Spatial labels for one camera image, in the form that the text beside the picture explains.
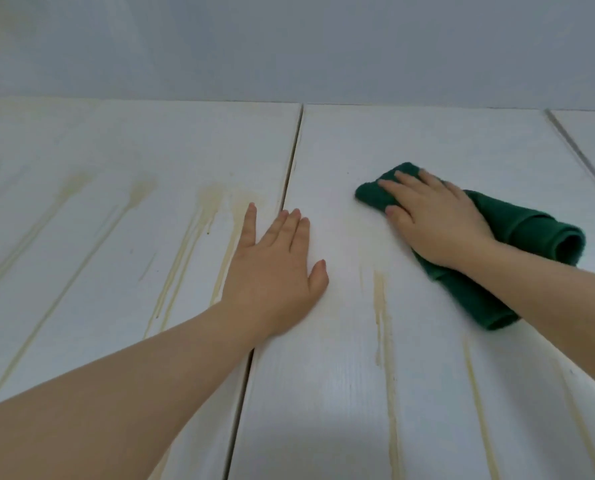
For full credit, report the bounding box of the person's right hand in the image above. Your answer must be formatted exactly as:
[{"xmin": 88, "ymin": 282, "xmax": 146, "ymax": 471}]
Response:
[{"xmin": 377, "ymin": 169, "xmax": 497, "ymax": 270}]

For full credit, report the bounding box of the person's left hand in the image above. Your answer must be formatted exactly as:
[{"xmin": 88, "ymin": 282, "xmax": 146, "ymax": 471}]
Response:
[{"xmin": 221, "ymin": 203, "xmax": 330, "ymax": 339}]

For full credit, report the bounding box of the green cleaning cloth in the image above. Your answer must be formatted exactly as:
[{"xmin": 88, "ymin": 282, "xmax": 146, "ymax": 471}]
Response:
[{"xmin": 355, "ymin": 162, "xmax": 587, "ymax": 332}]

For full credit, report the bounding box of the person's right forearm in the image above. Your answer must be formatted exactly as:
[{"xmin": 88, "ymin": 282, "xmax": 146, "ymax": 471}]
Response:
[{"xmin": 450, "ymin": 239, "xmax": 595, "ymax": 383}]

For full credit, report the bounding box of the person's left forearm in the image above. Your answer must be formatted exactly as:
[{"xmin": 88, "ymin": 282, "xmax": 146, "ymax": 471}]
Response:
[{"xmin": 0, "ymin": 301, "xmax": 278, "ymax": 480}]

